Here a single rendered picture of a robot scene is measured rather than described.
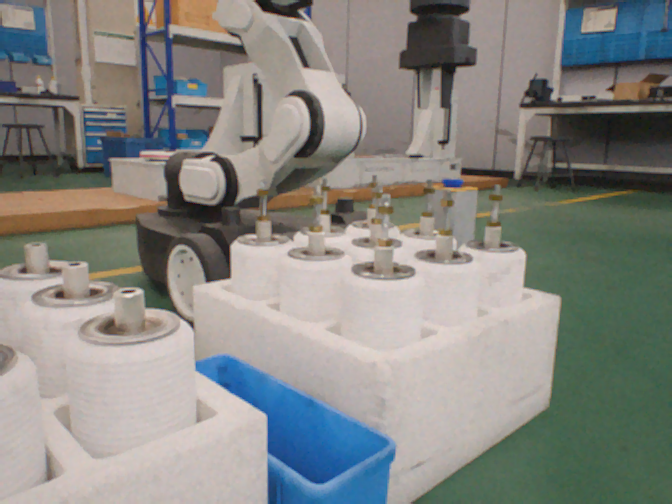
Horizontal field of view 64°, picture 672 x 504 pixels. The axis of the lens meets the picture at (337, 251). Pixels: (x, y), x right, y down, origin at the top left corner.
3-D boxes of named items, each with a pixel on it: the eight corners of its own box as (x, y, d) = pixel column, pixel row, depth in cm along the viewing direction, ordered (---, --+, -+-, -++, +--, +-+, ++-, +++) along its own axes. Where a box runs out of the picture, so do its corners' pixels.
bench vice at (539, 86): (538, 105, 509) (541, 78, 504) (556, 104, 497) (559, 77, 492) (517, 102, 481) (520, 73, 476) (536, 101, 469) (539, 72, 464)
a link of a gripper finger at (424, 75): (430, 109, 84) (432, 68, 83) (419, 108, 82) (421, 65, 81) (421, 109, 85) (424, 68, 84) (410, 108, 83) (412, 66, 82)
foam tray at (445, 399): (195, 395, 84) (191, 285, 81) (366, 337, 111) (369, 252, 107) (379, 526, 57) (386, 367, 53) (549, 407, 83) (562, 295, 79)
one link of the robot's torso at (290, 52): (288, 172, 115) (206, 22, 130) (346, 170, 127) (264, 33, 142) (324, 123, 105) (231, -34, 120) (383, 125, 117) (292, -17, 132)
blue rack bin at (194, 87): (152, 97, 570) (151, 76, 566) (184, 99, 597) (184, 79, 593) (176, 95, 536) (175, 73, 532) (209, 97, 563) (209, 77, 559)
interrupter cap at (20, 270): (-10, 273, 59) (-11, 267, 59) (63, 263, 64) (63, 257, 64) (9, 287, 54) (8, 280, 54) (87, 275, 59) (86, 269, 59)
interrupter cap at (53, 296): (21, 296, 51) (20, 289, 51) (102, 283, 56) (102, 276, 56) (46, 316, 45) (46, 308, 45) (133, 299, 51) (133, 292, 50)
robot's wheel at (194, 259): (165, 317, 121) (161, 229, 116) (185, 312, 124) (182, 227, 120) (213, 342, 107) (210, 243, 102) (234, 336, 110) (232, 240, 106)
